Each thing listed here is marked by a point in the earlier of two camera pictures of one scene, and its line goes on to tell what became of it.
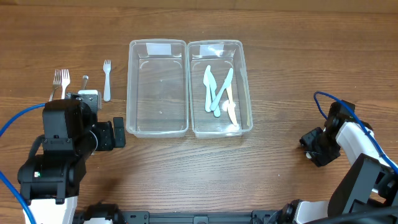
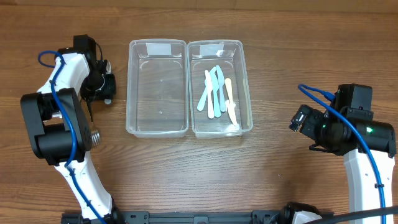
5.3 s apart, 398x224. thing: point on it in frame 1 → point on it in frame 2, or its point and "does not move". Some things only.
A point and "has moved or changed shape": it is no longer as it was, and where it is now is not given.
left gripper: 119,132 → 94,84
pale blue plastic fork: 107,69 does not move
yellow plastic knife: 231,108 does not move
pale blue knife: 206,82 → 221,83
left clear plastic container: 157,89 does not move
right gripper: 315,147 → 313,128
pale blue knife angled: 227,83 → 204,98
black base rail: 281,215 does not move
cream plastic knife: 308,155 → 210,96
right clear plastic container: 221,55 does not move
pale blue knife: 213,88 has moved or changed shape
